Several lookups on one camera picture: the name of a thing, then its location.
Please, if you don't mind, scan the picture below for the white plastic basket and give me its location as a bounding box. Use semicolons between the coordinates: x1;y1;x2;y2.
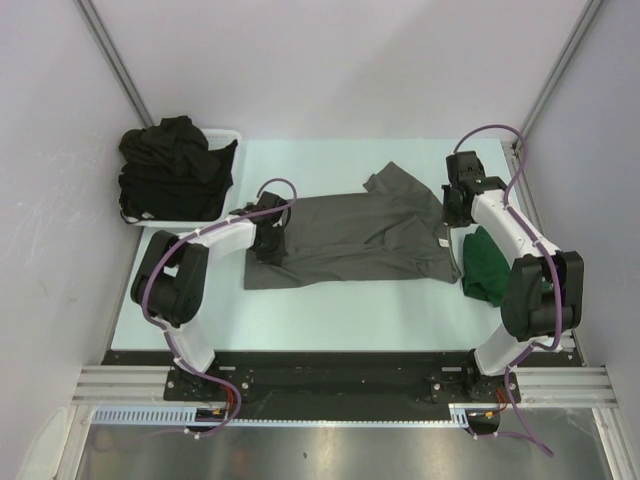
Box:
119;127;244;231

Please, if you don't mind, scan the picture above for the black t shirts pile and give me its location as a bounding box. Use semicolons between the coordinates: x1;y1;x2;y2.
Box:
118;115;239;221

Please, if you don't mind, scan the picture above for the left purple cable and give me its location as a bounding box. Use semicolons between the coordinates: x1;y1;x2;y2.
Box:
92;178;300;454

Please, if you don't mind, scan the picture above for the purple cable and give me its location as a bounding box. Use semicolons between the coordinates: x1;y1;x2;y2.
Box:
452;124;564;457
92;178;300;454

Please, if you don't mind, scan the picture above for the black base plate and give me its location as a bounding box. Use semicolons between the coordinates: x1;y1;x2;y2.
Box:
102;349;585;424

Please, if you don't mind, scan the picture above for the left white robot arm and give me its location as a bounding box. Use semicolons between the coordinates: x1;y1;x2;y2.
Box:
131;191;293;400

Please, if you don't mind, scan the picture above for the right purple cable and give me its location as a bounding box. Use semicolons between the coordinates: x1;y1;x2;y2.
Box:
452;124;564;457

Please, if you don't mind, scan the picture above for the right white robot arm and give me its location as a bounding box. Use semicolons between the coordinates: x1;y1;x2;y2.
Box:
442;151;584;401

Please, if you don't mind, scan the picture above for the grey t shirt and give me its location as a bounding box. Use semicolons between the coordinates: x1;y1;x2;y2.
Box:
243;162;460;290

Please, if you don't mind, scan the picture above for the aluminium frame rail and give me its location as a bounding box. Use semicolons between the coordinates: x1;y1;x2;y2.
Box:
72;366;618;408

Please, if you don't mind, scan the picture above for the green folded t shirt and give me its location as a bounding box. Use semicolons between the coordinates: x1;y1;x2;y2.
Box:
462;226;510;308

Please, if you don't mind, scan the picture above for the light blue cable duct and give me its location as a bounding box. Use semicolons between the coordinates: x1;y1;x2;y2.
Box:
92;406;469;429

